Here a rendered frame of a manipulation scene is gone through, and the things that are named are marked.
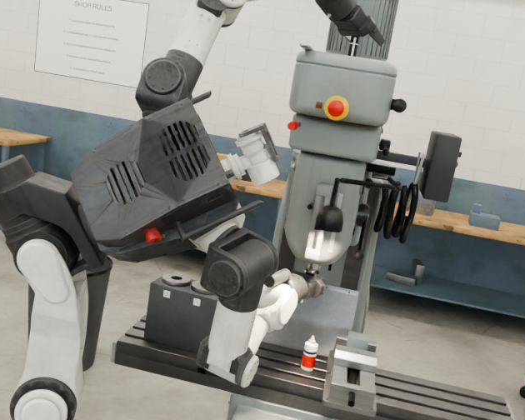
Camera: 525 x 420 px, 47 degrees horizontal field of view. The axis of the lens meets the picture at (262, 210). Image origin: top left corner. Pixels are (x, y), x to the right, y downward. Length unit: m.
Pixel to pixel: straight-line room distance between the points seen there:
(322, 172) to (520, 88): 4.53
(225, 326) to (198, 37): 0.66
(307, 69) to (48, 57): 5.48
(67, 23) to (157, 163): 5.65
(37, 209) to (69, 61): 5.47
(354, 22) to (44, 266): 0.99
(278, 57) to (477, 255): 2.72
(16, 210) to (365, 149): 0.87
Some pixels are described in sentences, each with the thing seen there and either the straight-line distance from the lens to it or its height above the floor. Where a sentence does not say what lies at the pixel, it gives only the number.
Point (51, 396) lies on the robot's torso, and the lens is 1.44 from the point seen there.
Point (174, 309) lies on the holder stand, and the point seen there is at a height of 1.08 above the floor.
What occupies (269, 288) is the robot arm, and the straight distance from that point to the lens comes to 1.61.
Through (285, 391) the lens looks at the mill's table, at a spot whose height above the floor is 0.92.
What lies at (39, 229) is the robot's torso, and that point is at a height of 1.42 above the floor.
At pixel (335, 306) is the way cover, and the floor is 1.06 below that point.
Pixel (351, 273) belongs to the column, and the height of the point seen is 1.18.
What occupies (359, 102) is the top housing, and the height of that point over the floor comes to 1.78.
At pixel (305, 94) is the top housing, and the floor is 1.78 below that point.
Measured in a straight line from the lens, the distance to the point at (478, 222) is 5.47.
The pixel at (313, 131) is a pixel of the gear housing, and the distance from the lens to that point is 1.63.
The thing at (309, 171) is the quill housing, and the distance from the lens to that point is 1.67.
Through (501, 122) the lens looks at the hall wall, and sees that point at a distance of 6.05.
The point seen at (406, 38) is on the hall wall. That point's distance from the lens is 5.97.
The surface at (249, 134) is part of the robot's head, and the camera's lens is 1.34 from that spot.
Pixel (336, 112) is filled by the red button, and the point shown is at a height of 1.75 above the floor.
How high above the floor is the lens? 1.79
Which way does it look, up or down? 12 degrees down
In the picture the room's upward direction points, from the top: 9 degrees clockwise
